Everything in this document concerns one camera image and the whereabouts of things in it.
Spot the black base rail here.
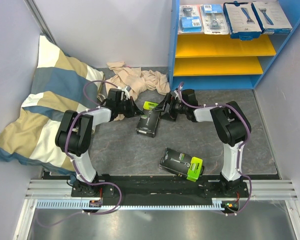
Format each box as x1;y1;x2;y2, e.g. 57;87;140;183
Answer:
71;174;250;199

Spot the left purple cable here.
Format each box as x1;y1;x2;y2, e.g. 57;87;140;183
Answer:
64;80;123;186

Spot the blue shelf unit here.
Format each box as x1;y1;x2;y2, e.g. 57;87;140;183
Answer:
167;0;300;90

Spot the clear blister razor pack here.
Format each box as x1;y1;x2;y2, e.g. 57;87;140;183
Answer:
200;4;229;35

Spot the slotted cable duct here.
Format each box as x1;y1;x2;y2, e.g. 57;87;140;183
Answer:
36;199;226;211

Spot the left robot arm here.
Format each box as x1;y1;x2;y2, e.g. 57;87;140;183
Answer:
55;86;144;197

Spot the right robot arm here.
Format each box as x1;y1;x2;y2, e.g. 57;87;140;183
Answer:
154;89;251;197

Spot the white box blue razor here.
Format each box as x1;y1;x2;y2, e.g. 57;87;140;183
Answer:
223;1;262;41

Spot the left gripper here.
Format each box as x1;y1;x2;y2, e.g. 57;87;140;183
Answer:
117;97;144;119

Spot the blue blister razor pack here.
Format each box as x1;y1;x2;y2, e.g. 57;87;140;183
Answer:
178;5;204;34

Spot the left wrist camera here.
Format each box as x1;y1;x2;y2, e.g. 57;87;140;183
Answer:
118;85;131;98

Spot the beige cloth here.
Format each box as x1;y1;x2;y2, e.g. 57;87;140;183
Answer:
97;61;171;122

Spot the patchwork pillow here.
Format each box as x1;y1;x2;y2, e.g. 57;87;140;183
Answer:
0;34;104;175

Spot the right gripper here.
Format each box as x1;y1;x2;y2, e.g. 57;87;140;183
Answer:
152;93;187;122

